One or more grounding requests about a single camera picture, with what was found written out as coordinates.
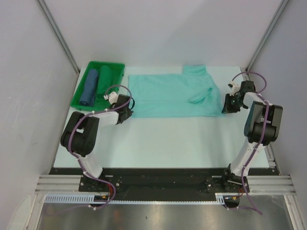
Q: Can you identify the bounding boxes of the teal t shirt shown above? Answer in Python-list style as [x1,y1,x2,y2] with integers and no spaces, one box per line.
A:
[129,65,223,118]

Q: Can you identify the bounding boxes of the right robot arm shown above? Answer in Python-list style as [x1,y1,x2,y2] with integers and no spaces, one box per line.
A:
[221,80,283,192]

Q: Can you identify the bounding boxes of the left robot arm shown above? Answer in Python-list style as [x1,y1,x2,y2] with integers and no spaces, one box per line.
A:
[60,94,135,192]

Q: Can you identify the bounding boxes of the rolled dark green t shirt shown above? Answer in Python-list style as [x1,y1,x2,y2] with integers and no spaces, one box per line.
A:
[96,65,113,100]

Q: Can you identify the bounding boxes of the rolled blue t shirt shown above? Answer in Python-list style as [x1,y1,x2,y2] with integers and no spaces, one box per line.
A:
[79,69,98,107]

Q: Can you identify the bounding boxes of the green plastic tray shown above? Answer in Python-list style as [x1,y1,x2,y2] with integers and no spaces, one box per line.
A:
[70,61,125,111]

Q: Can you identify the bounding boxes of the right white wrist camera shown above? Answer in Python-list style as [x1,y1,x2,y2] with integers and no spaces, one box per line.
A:
[228,81,241,96]

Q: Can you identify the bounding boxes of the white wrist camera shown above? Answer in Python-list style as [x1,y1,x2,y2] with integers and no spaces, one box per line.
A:
[228,81,241,96]
[104,92,118,104]

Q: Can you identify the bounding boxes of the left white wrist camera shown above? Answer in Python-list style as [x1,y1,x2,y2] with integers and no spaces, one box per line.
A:
[104,92,118,104]

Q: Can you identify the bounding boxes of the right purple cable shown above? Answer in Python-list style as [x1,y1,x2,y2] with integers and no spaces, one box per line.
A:
[231,71,271,215]

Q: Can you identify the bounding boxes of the purple cable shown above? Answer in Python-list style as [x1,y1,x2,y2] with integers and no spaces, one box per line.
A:
[43,84,133,214]
[231,71,271,215]

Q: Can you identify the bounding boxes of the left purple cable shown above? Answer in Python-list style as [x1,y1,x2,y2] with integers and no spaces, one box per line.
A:
[43,84,133,214]

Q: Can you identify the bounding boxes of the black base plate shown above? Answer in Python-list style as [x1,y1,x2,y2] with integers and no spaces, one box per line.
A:
[49,167,279,193]

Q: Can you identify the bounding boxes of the aluminium front rail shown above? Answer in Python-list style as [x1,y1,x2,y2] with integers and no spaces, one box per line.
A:
[35,175,296,195]

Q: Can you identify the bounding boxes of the white slotted cable duct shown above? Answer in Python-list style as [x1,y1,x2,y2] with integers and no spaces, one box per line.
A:
[45,194,224,205]

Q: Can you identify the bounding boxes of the right aluminium frame post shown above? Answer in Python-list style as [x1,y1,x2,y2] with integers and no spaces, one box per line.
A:
[245,0,291,71]

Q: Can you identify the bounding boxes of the aluminium frame post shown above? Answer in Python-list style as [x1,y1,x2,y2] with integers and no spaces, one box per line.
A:
[35,0,80,74]
[245,0,291,71]

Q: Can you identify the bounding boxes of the left aluminium frame post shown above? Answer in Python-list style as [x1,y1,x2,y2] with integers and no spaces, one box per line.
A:
[35,0,80,74]

